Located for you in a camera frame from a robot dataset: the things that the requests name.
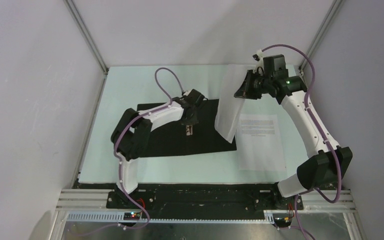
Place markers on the controller circuit board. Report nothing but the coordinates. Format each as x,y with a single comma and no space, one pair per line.
282,222
132,216

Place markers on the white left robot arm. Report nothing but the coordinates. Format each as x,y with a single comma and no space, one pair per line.
132,133

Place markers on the white paper stack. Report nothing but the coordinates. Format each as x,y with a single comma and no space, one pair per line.
229,107

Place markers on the right controller circuit board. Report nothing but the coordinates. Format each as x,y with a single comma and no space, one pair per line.
282,222

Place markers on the left aluminium frame post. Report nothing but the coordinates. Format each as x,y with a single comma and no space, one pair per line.
86,34

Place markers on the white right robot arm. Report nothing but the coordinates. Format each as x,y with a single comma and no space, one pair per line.
327,160

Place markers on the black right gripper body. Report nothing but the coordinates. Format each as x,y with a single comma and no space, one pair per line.
265,81

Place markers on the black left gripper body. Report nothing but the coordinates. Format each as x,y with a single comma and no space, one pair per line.
192,120

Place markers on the left controller circuit board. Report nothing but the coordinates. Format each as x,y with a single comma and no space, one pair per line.
132,216

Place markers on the printed white paper sheet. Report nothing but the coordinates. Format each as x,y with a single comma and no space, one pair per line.
259,145

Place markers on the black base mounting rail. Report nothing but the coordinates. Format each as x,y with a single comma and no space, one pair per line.
219,202

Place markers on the beige black file folder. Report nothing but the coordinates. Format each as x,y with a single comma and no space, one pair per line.
171,140

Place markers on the right aluminium frame post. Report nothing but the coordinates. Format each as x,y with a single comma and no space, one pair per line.
324,27

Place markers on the aluminium frame post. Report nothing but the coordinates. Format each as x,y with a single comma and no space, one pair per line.
324,27
86,34

